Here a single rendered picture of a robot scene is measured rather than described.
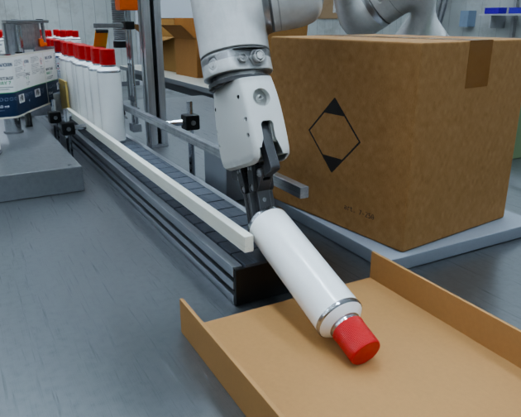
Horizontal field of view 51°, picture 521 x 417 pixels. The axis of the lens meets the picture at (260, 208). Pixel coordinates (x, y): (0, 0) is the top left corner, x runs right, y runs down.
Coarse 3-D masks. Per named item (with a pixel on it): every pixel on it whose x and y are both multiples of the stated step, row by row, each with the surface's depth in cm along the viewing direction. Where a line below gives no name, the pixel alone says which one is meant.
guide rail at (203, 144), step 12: (132, 108) 119; (144, 120) 113; (156, 120) 106; (180, 132) 95; (192, 144) 91; (204, 144) 86; (216, 144) 85; (276, 180) 68; (288, 180) 66; (288, 192) 66; (300, 192) 63
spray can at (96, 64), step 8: (96, 48) 121; (104, 48) 122; (96, 56) 122; (96, 64) 122; (96, 72) 122; (96, 80) 122; (96, 88) 123; (96, 96) 124; (96, 104) 124; (96, 112) 125; (96, 120) 126
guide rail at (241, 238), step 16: (96, 128) 122; (112, 144) 109; (128, 160) 100; (144, 160) 95; (160, 176) 85; (176, 192) 79; (192, 208) 75; (208, 208) 70; (208, 224) 70; (224, 224) 66; (240, 240) 62
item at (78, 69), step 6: (78, 48) 134; (78, 54) 135; (84, 54) 135; (78, 60) 136; (84, 60) 135; (78, 66) 135; (78, 72) 135; (78, 78) 136; (78, 84) 137; (78, 90) 138; (84, 96) 137; (84, 102) 137; (84, 108) 138; (84, 114) 139
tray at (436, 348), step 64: (384, 256) 67; (192, 320) 54; (256, 320) 60; (384, 320) 60; (448, 320) 59; (256, 384) 44; (320, 384) 49; (384, 384) 49; (448, 384) 49; (512, 384) 49
